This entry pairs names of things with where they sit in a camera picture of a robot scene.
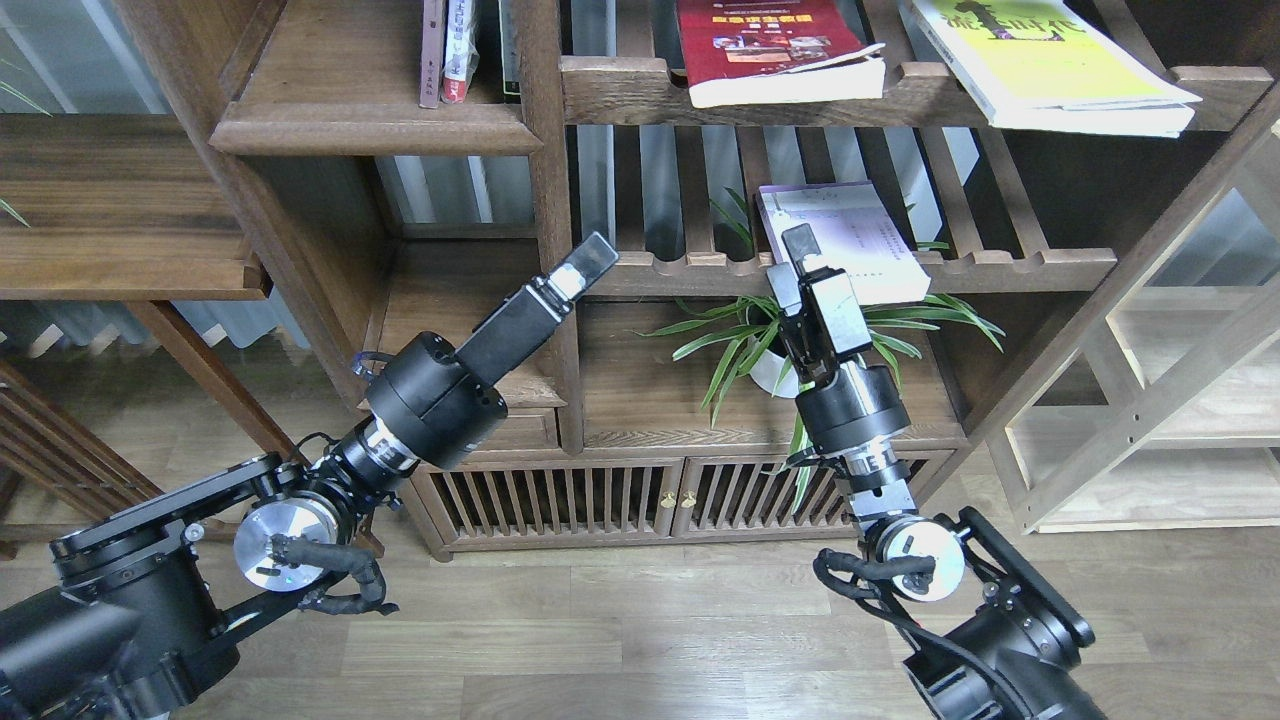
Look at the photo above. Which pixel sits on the red white upright book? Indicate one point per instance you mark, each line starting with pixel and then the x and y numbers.
pixel 460 54

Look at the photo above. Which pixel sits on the light wooden shelf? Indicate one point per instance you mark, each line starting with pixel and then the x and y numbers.
pixel 1166 414

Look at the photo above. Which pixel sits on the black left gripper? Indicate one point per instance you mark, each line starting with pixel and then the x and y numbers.
pixel 530 316

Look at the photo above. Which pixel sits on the right slatted cabinet door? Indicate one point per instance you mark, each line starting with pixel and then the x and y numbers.
pixel 746 498

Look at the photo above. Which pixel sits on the yellow green book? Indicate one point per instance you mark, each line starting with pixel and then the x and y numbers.
pixel 1038 65

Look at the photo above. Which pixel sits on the slatted cabinet door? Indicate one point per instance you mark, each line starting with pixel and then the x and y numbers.
pixel 548 504
pixel 746 498

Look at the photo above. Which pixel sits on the green spider plant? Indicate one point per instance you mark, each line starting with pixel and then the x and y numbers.
pixel 754 323

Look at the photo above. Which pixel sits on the slatted wooden rack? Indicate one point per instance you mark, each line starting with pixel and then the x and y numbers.
pixel 79 442

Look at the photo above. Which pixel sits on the white lavender book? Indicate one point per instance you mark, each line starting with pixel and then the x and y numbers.
pixel 854 232

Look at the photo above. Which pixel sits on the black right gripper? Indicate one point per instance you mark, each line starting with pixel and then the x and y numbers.
pixel 820 319

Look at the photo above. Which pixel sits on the brown upright book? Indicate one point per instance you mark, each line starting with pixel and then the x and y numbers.
pixel 432 52

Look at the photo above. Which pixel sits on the small wooden drawer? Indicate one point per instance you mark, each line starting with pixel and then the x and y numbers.
pixel 525 428

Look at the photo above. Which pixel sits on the dark upright book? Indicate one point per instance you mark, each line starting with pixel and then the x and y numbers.
pixel 509 57

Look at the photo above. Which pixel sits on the white plant pot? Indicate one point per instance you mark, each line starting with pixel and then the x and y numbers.
pixel 773 372

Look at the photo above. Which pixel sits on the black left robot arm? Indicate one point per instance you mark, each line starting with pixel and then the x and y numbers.
pixel 152 602

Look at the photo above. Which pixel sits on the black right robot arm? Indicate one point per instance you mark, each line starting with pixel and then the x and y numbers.
pixel 990 637

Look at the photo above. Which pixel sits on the left slatted cabinet door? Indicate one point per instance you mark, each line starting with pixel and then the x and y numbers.
pixel 548 504

